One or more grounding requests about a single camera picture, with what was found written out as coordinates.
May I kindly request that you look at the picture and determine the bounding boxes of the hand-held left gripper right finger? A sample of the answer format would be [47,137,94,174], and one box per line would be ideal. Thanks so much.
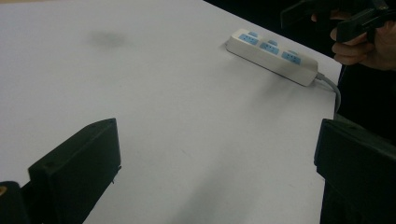
[313,118,396,224]

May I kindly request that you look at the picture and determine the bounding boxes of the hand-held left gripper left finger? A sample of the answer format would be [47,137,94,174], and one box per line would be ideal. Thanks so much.
[27,118,122,224]

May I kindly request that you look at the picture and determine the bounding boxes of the white power strip blue sockets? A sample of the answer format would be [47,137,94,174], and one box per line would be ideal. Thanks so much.
[225,28,319,87]

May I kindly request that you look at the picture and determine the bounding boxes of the grey power strip cable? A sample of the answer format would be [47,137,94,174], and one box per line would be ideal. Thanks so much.
[315,72,342,116]

